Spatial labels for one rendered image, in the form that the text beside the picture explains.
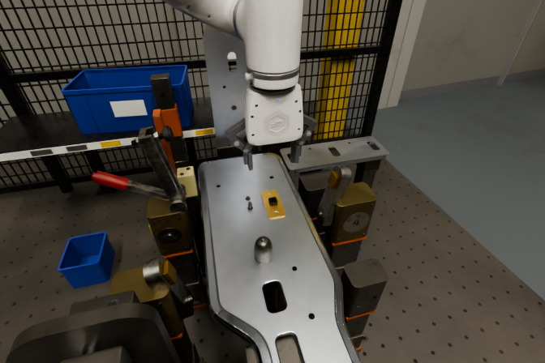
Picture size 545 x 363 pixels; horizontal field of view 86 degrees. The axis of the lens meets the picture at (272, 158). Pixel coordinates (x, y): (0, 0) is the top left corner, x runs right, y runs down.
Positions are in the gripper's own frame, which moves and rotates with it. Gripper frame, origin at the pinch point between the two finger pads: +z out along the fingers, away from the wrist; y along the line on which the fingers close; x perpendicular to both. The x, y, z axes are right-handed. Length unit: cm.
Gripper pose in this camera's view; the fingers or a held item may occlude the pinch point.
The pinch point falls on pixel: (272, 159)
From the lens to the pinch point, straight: 57.3
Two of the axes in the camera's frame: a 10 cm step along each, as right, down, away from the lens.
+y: 9.7, -1.4, 2.0
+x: -2.5, -5.7, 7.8
